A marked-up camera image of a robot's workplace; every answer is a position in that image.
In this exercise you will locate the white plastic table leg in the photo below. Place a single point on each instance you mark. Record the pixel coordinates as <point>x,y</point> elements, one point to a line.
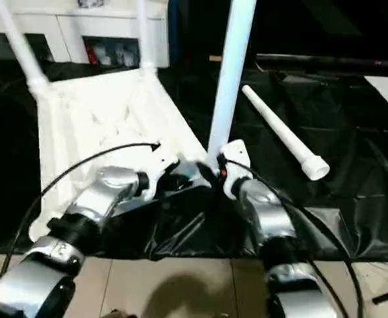
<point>145,36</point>
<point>283,132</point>
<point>232,73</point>
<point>22,46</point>

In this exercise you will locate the white plastic table top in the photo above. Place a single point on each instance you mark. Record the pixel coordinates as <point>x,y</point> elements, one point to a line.
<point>108,112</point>

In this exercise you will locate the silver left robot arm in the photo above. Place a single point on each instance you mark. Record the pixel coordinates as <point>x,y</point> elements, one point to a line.
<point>95,205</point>

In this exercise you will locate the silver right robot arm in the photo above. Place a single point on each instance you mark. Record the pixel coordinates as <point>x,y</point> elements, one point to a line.
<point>273,218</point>

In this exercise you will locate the small tan box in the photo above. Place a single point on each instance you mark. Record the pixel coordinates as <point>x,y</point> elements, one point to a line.
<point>215,58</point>

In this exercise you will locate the black plastic mat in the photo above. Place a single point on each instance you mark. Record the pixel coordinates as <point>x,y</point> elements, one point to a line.
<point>353,172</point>

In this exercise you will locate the dark robot torso part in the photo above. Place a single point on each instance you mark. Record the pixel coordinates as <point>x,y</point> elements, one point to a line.
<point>119,314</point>

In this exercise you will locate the red bottle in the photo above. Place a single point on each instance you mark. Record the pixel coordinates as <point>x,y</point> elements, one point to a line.
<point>93,55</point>

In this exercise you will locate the black flat screen television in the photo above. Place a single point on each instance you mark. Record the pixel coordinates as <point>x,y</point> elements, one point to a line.
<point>326,26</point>

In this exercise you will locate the white glass-door cabinet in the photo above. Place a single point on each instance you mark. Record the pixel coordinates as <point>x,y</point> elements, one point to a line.
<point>55,30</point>

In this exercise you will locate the small grey cabinet ornament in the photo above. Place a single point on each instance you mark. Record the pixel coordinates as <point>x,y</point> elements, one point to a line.
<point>93,3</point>

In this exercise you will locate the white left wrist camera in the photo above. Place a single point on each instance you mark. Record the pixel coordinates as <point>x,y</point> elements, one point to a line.
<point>159,169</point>

